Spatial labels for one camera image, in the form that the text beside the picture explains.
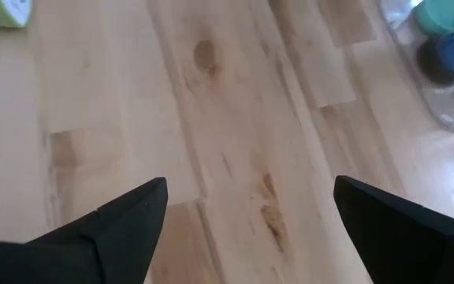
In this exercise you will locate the clear plastic bin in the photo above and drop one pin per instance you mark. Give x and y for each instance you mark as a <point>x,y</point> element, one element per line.
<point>447,106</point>

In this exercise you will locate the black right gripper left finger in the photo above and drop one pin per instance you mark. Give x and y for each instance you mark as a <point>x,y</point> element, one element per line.
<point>93,256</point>

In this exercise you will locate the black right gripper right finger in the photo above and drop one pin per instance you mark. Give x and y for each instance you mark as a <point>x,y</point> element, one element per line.
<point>408,248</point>

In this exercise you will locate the black hourglass blue sand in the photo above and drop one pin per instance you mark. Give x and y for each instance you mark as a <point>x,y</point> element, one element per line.
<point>447,59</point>

